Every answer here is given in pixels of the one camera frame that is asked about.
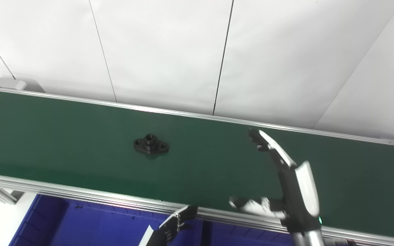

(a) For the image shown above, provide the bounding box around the black flange part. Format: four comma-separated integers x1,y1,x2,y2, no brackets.
134,134,169,156

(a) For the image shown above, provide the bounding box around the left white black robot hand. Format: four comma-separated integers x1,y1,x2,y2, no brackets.
139,205,198,246

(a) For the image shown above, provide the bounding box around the grey conveyor end housing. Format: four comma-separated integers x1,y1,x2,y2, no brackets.
0,77,45,93

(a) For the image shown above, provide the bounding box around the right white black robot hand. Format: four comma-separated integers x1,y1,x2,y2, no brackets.
229,128,321,233

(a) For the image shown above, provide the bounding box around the blue plastic bin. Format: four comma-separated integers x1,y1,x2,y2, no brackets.
9,194,204,246
202,220,295,246

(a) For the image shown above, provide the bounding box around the green conveyor belt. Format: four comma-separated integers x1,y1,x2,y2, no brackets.
0,85,394,246

